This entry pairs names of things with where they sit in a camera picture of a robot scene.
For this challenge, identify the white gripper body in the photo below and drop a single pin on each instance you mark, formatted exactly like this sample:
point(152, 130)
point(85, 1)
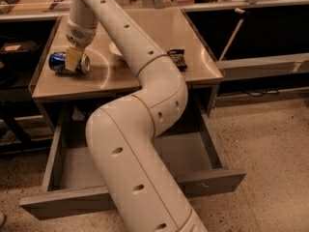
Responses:
point(81, 35)

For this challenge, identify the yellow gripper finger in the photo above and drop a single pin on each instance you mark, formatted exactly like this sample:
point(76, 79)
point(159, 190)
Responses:
point(73, 56)

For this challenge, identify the blue pepsi can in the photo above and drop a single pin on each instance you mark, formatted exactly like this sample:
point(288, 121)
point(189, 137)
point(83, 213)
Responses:
point(57, 63)

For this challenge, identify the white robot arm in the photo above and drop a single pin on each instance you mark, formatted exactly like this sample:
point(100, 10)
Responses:
point(120, 134)

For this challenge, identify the grey cabinet with steel top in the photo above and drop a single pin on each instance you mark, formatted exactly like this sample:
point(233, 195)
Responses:
point(109, 75)

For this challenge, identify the open grey top drawer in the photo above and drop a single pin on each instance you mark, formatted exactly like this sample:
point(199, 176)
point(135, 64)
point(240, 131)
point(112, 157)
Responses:
point(72, 186)

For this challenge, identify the white paper bowl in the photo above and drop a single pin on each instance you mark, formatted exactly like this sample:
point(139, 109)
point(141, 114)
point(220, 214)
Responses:
point(114, 50)

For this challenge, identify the black bag on shelf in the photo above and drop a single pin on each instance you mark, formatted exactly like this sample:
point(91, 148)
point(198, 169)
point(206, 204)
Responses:
point(20, 55)

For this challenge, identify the black snack bar packet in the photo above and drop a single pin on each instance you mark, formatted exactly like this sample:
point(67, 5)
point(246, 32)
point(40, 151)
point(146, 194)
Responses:
point(177, 56)

